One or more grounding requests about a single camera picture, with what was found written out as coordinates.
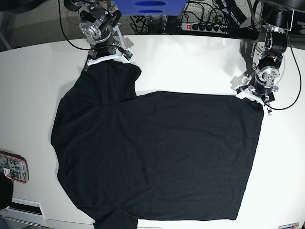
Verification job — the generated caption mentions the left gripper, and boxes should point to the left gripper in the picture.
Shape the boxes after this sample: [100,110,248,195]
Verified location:
[234,84,272,116]

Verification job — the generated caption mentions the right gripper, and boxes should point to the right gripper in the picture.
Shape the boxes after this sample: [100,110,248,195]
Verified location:
[83,23,133,72]

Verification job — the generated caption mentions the black T-shirt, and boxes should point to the black T-shirt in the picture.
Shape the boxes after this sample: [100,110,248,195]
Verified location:
[51,61,264,229]

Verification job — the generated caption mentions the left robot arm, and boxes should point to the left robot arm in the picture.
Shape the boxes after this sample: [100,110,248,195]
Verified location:
[234,0,305,115]

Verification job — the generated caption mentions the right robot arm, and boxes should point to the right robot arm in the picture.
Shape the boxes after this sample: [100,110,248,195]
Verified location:
[63,0,134,71]

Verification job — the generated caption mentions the blue plastic crate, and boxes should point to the blue plastic crate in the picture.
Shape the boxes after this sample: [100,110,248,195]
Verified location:
[114,0,186,16]

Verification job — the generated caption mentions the black power adapter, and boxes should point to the black power adapter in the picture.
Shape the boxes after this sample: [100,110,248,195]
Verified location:
[163,16,180,35]

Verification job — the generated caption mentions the white power strip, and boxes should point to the white power strip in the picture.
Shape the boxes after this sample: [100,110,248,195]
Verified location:
[181,22,228,34]

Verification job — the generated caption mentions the small card at edge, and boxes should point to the small card at edge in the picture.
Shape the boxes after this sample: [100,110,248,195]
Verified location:
[278,222,299,229]

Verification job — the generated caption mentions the orange clear parts box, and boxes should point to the orange clear parts box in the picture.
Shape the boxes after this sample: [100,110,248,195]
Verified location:
[0,150,29,184]

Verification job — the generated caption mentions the black chair back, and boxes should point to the black chair back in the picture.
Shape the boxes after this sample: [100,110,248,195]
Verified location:
[0,175,13,209]

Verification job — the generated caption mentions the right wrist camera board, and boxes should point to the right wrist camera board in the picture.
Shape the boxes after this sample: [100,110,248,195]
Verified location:
[124,50,133,60]

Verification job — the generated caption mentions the tangled black cables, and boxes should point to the tangled black cables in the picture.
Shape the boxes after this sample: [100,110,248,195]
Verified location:
[130,14,165,35]

